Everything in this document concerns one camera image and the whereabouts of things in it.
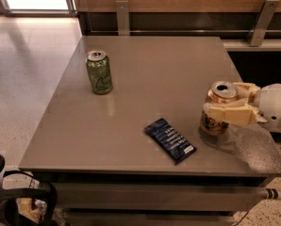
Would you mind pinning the left metal wall bracket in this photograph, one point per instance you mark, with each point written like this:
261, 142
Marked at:
122, 14

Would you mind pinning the metal wall bracket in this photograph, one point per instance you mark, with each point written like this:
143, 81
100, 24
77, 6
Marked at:
257, 33
122, 14

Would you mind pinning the orange soda can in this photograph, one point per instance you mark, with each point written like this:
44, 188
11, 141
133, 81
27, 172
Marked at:
220, 92

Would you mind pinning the green soda can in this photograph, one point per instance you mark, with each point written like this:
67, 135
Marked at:
98, 68

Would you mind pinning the blue rxbar wrapper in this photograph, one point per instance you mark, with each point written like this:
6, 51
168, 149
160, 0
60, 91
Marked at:
170, 140

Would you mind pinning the grey table drawer cabinet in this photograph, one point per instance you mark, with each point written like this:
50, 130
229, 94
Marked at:
155, 204

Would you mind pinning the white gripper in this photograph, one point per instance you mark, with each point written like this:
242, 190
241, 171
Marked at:
274, 105

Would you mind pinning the white striped pole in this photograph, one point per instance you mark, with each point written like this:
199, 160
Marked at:
277, 194

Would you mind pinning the right metal wall bracket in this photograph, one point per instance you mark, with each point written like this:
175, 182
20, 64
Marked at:
257, 33

